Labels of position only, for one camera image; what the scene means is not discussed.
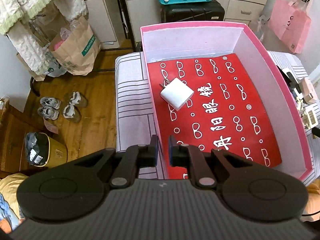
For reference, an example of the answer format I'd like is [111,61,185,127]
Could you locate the white charger cube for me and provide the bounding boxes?
[160,78,194,111]

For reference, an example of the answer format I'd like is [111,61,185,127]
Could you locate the pink cardboard box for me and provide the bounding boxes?
[140,21,312,180]

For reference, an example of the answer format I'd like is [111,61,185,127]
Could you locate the black battery charger cradle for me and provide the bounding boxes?
[277,66,299,89]

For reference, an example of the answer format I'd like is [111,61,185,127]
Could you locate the cream hair claw clip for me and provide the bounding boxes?
[299,103,319,130]

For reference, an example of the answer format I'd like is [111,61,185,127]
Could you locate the pink round label printer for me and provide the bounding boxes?
[299,77,318,104]

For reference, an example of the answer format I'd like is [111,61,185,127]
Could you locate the red printed paper bag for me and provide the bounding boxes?
[147,54,282,167]

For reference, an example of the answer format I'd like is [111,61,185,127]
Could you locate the brown white slipper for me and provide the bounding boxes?
[64,91,88,107]
[62,104,81,124]

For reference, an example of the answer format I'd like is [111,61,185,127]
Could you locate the yellow waste bin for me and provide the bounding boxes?
[24,132,67,168]

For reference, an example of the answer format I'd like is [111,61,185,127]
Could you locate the grey white sneaker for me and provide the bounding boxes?
[37,106,59,120]
[40,96,61,110]

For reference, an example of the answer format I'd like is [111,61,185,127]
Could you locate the brown paper bag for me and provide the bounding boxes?
[49,16,101,75]

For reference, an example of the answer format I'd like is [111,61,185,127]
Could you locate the black clothes rack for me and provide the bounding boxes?
[117,0,137,52]

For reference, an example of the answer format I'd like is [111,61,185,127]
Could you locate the black suitcase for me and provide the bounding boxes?
[161,0,225,23]

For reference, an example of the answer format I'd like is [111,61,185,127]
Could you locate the beige wardrobe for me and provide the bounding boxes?
[85,0,267,43]

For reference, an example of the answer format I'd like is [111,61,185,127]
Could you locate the pink shopping bag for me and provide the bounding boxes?
[268,0,313,54]

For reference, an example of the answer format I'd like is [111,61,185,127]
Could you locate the cream knitted cardigan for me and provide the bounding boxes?
[1,0,87,75]

